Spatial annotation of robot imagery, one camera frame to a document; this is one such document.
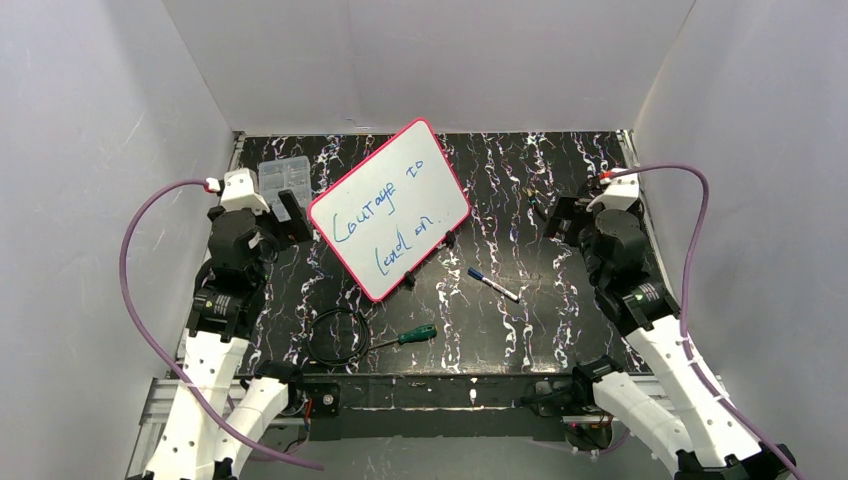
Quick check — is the black coiled cable right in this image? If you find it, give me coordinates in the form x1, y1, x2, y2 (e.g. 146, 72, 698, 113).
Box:
526, 175, 646, 223

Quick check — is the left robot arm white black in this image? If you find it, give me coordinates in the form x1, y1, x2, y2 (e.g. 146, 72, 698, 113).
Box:
119, 185, 311, 479

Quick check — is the purple cable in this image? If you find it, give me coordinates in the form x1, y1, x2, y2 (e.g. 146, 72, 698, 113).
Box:
612, 164, 806, 480
119, 178, 326, 472

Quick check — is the blue marker cap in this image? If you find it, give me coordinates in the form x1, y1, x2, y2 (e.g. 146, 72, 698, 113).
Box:
467, 267, 485, 281

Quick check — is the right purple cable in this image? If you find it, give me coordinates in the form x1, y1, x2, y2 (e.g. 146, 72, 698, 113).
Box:
612, 164, 806, 480

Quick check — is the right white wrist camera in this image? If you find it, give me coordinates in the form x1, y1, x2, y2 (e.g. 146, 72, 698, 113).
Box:
586, 168, 640, 212

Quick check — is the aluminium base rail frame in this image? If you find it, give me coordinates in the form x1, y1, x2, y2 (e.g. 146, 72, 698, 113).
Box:
125, 129, 757, 480

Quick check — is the green handled screwdriver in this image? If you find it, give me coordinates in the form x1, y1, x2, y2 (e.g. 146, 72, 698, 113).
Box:
368, 324, 438, 351

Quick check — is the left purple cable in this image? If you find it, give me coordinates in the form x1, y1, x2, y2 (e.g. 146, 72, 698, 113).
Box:
119, 178, 326, 472

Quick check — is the clear plastic organizer box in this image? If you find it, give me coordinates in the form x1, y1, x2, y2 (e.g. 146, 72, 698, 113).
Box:
258, 156, 313, 222

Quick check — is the white marker pen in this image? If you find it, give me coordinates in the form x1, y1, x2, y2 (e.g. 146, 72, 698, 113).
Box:
476, 275, 520, 303

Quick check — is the black coiled cable front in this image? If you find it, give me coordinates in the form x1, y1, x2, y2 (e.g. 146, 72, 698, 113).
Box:
307, 307, 372, 368

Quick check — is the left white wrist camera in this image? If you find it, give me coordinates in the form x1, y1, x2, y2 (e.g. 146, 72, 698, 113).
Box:
220, 168, 270, 215

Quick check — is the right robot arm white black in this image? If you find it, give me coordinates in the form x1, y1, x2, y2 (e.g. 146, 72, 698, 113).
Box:
545, 197, 795, 479

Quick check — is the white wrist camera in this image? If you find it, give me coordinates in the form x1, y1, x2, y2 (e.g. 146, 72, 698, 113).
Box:
220, 168, 270, 215
586, 168, 640, 212

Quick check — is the black coiled cable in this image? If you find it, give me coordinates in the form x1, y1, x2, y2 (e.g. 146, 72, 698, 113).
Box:
307, 307, 372, 368
526, 175, 646, 223

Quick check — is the pink framed whiteboard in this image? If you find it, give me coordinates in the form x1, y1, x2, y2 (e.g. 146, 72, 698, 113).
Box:
307, 118, 471, 302

